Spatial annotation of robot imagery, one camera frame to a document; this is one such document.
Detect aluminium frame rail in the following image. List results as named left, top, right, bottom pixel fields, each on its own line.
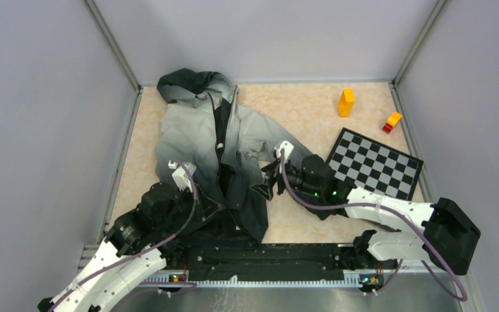
left=77, top=242, right=470, bottom=289

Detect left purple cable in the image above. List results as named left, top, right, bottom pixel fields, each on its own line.
left=47, top=160, right=199, bottom=312

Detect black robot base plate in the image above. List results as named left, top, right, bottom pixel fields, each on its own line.
left=159, top=243, right=398, bottom=282

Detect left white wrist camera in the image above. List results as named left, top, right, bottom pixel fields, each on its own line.
left=168, top=160, right=196, bottom=192

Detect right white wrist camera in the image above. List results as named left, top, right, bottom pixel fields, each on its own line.
left=274, top=140, right=294, bottom=163

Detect black white checkerboard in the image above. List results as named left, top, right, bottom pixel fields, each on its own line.
left=327, top=128, right=424, bottom=201

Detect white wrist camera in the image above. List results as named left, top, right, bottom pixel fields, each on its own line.
left=274, top=140, right=294, bottom=163
left=168, top=160, right=196, bottom=192

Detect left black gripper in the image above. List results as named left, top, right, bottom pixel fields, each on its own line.
left=155, top=182, right=222, bottom=229

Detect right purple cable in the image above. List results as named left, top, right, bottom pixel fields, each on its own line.
left=278, top=148, right=469, bottom=302

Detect red yellow toy block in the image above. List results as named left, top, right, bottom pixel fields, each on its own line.
left=382, top=112, right=403, bottom=133

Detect purple cable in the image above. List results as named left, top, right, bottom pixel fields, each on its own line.
left=278, top=148, right=469, bottom=302
left=47, top=160, right=199, bottom=312

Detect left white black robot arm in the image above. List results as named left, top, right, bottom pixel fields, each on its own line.
left=37, top=182, right=224, bottom=311

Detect grey black gradient hooded jacket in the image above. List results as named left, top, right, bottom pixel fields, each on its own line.
left=155, top=68, right=311, bottom=242

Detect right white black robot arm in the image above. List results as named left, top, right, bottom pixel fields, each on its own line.
left=251, top=155, right=481, bottom=276

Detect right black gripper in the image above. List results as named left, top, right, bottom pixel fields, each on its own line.
left=250, top=157, right=321, bottom=202

